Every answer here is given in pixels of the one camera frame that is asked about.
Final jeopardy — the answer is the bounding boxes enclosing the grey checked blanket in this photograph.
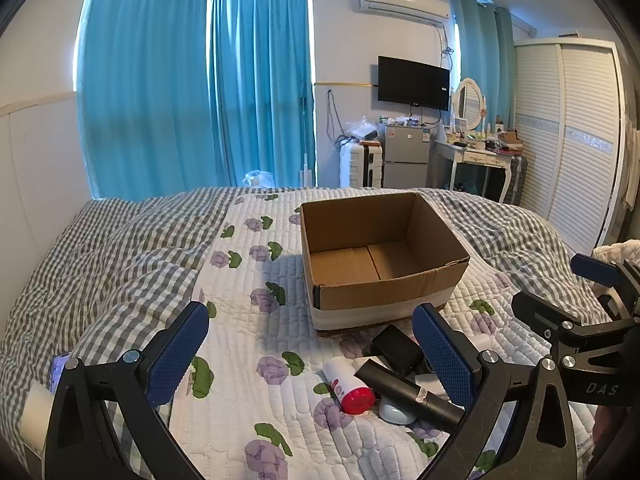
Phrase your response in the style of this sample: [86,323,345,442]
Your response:
[0,187,601,480]

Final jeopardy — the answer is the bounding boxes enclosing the cardboard box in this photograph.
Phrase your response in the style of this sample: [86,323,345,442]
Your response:
[299,191,471,332]

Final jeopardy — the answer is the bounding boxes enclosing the white crumpled cloth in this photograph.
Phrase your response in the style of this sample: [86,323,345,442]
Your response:
[592,240,640,266]

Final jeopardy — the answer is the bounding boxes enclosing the white rounded case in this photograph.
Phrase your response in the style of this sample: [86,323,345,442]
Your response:
[377,399,420,427]

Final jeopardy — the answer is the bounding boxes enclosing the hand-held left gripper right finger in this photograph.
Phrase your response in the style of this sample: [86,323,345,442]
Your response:
[411,302,596,480]

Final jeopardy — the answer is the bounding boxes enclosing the white oval mirror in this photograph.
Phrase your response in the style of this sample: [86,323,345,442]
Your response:
[452,77,487,128]

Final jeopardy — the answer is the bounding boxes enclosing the black cylinder tube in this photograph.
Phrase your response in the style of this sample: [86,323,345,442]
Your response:
[354,357,466,433]

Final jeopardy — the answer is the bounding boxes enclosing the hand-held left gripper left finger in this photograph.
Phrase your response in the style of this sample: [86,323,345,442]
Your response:
[44,301,210,480]

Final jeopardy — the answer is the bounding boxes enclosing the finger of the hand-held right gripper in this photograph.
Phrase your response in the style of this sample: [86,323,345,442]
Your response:
[511,291,601,346]
[571,253,640,318]

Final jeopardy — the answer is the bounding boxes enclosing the black rectangular pouch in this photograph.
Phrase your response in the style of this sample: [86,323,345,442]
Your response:
[371,324,425,376]

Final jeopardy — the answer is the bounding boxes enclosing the white dressing table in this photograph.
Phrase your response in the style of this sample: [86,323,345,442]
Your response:
[430,137,526,203]

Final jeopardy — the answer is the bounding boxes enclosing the white air conditioner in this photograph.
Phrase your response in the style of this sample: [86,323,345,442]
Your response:
[357,0,450,26]

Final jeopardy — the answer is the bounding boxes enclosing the white paper roll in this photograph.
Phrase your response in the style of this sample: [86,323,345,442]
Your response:
[19,380,56,456]

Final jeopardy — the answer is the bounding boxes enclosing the wide blue curtain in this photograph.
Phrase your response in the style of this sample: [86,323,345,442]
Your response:
[75,0,216,201]

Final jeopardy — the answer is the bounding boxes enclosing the white suitcase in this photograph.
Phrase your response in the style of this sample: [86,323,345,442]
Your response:
[339,141,383,188]

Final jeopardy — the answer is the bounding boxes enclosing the hanging white garment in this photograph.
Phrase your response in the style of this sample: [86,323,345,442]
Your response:
[620,110,640,211]

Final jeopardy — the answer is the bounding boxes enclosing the small grey fridge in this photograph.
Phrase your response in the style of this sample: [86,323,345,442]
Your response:
[382,125,435,191]

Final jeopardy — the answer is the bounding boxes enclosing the black wall television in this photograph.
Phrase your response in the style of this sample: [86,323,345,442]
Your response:
[377,56,451,112]

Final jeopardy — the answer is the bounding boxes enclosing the white slatted wardrobe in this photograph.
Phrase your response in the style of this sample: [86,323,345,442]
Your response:
[512,37,628,256]

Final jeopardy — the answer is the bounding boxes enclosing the person's right forearm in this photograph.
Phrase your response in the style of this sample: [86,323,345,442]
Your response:
[592,402,636,461]

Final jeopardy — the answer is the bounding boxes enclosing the purple phone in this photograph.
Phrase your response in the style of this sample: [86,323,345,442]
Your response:
[50,352,73,393]

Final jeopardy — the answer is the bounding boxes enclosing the hanging wall cable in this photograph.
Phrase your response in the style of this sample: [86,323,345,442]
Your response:
[326,89,341,141]

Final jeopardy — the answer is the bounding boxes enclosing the floral white quilt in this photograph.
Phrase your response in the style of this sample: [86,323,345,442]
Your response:
[165,186,601,480]

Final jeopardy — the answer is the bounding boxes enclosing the narrow blue curtain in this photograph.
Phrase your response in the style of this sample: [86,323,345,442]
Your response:
[450,0,516,133]

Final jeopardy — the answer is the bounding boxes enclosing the white bottle with red cap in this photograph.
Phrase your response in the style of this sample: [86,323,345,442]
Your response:
[321,356,377,416]

